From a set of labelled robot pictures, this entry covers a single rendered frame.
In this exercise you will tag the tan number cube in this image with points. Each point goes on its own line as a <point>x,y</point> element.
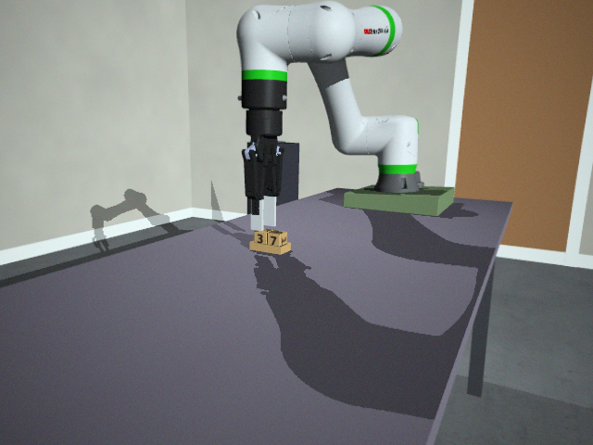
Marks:
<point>261,236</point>
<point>277,238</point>

